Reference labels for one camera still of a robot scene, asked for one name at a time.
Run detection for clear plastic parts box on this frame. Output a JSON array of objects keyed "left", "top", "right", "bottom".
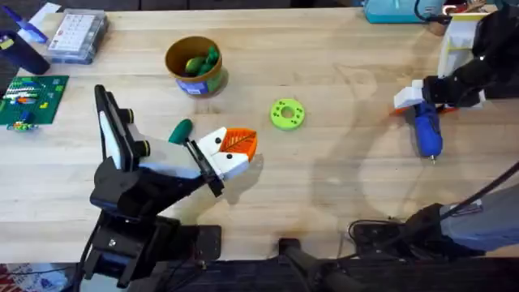
[{"left": 45, "top": 8, "right": 110, "bottom": 66}]

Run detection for black rail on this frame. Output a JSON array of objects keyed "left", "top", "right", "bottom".
[{"left": 72, "top": 257, "right": 519, "bottom": 292}]

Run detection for brown tub with toys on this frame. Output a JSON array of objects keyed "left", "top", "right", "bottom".
[{"left": 164, "top": 35, "right": 229, "bottom": 99}]

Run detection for blue electric screwdriver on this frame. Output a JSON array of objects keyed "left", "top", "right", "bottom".
[{"left": 413, "top": 101, "right": 444, "bottom": 165}]

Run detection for green board with toy blocks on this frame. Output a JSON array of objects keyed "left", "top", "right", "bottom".
[{"left": 0, "top": 75, "right": 71, "bottom": 127}]

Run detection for black post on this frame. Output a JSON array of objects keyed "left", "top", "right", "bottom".
[{"left": 277, "top": 238, "right": 368, "bottom": 292}]

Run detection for green disc with holes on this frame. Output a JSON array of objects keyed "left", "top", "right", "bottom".
[{"left": 269, "top": 97, "right": 307, "bottom": 131}]

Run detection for left wrist black upright plate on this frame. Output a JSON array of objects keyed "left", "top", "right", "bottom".
[{"left": 93, "top": 84, "right": 135, "bottom": 172}]

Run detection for blue and white tool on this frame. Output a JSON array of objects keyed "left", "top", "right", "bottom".
[{"left": 0, "top": 3, "right": 50, "bottom": 45}]

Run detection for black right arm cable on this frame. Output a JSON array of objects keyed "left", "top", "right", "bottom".
[{"left": 440, "top": 161, "right": 519, "bottom": 222}]

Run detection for teal box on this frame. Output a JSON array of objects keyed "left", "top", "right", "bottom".
[{"left": 362, "top": 0, "right": 448, "bottom": 25}]

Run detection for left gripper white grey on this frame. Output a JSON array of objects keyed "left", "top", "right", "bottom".
[{"left": 89, "top": 127, "right": 259, "bottom": 217}]

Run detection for dark blue cylinder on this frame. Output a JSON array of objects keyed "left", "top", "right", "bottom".
[{"left": 0, "top": 29, "right": 52, "bottom": 76}]

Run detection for small colourful toy blocks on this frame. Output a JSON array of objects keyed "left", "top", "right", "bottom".
[{"left": 5, "top": 110, "right": 40, "bottom": 133}]

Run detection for white box with yellow edges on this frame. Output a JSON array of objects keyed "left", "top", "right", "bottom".
[{"left": 436, "top": 12, "right": 490, "bottom": 79}]

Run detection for dark green vegetable toy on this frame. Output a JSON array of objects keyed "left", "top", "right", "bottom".
[{"left": 168, "top": 118, "right": 195, "bottom": 146}]

